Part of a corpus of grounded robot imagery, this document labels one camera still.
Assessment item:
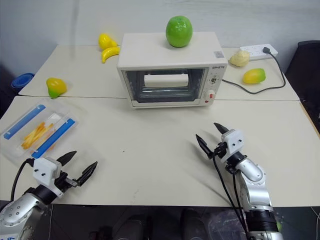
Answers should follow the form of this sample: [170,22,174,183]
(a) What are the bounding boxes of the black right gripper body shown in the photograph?
[212,141,229,159]

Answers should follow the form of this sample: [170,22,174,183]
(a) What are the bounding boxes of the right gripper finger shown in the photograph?
[195,134,216,160]
[213,122,230,136]

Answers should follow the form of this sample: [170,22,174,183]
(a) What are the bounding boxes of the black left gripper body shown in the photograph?
[55,171,80,193]

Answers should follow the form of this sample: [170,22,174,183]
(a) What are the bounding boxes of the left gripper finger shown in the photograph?
[75,161,99,187]
[56,150,78,166]

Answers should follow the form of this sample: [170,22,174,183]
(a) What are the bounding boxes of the white toaster oven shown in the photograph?
[116,31,229,111]

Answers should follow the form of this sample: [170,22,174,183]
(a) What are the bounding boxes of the yellow french fries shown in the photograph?
[21,121,56,151]

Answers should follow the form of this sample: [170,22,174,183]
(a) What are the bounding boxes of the clear box with blue clips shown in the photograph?
[0,98,81,166]

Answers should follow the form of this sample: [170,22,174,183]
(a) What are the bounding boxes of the yellow green toy mango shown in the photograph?
[242,68,267,85]

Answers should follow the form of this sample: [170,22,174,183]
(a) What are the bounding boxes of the yellow green toy pear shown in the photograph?
[45,77,68,100]

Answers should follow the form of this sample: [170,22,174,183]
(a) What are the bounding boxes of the white power strip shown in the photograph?
[239,43,279,62]

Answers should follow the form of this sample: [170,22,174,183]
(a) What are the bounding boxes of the black chair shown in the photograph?
[284,40,320,102]

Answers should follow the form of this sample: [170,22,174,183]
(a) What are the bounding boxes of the large green toy fruit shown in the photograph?
[165,15,194,48]

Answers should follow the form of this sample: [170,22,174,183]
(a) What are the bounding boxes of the yellow toy banana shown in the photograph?
[100,46,121,64]

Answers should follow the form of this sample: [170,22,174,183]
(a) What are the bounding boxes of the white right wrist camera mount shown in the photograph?
[221,129,245,160]

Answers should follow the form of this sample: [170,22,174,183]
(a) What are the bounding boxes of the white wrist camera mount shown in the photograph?
[221,129,245,160]
[32,157,63,199]

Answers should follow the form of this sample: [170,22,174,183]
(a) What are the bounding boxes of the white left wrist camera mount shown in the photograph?
[32,157,63,199]

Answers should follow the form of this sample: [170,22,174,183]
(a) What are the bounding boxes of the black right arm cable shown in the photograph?
[231,171,246,220]
[212,149,251,238]

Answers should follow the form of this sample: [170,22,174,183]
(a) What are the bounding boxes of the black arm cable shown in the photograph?
[212,149,251,238]
[9,157,36,202]
[231,171,246,220]

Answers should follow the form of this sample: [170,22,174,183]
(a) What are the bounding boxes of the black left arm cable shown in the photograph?
[9,157,36,202]

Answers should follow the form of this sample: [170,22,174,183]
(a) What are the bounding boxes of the black power cable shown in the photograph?
[221,46,287,95]

